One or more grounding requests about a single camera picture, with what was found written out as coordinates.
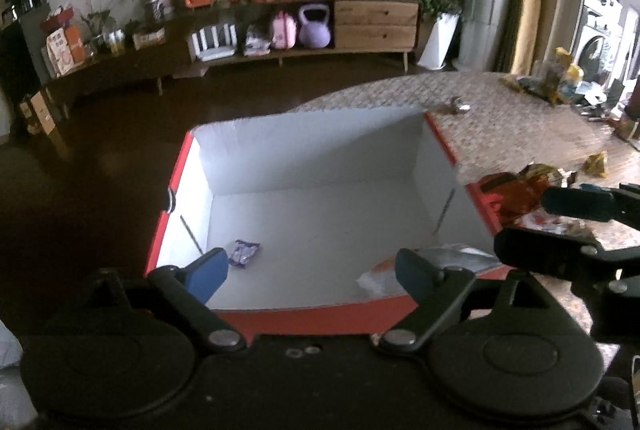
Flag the cardboard boxes on floor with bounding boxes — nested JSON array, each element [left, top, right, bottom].
[[20, 90, 56, 136]]

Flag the long wooden cabinet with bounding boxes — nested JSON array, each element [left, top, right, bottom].
[[42, 0, 421, 121]]

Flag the small green plant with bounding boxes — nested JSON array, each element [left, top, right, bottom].
[[82, 8, 116, 51]]

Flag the white and red snack packet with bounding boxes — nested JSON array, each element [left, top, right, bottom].
[[515, 209, 596, 238]]

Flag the orange and white box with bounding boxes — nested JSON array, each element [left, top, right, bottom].
[[46, 25, 86, 76]]

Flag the purple snack packet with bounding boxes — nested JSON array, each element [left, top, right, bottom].
[[228, 239, 261, 268]]

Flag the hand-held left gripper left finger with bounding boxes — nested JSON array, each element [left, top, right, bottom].
[[95, 247, 247, 353]]

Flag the white plant pot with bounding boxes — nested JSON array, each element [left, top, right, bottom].
[[417, 10, 461, 70]]

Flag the purple kettlebell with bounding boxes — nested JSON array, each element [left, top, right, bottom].
[[298, 4, 332, 48]]

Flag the pile of snack packets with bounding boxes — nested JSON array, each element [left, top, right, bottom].
[[500, 48, 586, 105]]

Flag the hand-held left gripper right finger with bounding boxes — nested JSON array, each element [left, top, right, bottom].
[[375, 249, 556, 356]]

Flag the pink backpack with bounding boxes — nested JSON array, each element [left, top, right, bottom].
[[271, 11, 297, 48]]

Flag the stack of magazines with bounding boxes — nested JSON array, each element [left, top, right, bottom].
[[245, 28, 273, 56]]

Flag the white slatted rack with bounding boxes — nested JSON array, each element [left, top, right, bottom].
[[192, 23, 238, 61]]

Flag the orange foil snack bag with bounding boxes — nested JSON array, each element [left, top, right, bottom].
[[492, 163, 576, 213]]

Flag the patterned tablecloth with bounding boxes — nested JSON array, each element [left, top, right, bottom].
[[290, 70, 640, 356]]

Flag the white plastic bag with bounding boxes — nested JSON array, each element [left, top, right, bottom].
[[0, 320, 26, 373]]

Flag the red and white cardboard box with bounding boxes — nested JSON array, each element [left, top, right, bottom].
[[144, 106, 506, 336]]

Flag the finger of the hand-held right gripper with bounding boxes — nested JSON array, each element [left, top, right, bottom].
[[541, 183, 640, 228], [492, 227, 640, 283]]

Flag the yellow snack packet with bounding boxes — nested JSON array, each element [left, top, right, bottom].
[[582, 151, 610, 178]]

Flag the clear plastic snack packet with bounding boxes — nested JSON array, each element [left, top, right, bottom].
[[356, 246, 501, 302]]

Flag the white washing machine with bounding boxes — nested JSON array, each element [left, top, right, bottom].
[[575, 0, 640, 76]]

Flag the wooden cabinet drawer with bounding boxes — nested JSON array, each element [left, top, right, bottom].
[[335, 25, 417, 48], [334, 1, 419, 26]]

